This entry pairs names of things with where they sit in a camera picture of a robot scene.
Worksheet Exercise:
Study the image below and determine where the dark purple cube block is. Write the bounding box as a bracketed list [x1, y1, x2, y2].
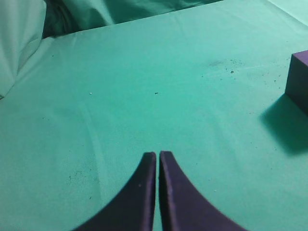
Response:
[285, 51, 308, 115]

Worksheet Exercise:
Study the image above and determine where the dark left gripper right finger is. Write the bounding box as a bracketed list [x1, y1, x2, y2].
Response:
[159, 151, 245, 231]

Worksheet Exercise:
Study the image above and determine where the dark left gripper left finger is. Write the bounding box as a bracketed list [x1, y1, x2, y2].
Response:
[76, 152, 156, 231]

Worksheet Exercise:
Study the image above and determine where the green cloth backdrop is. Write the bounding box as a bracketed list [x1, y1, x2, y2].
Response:
[0, 0, 308, 100]

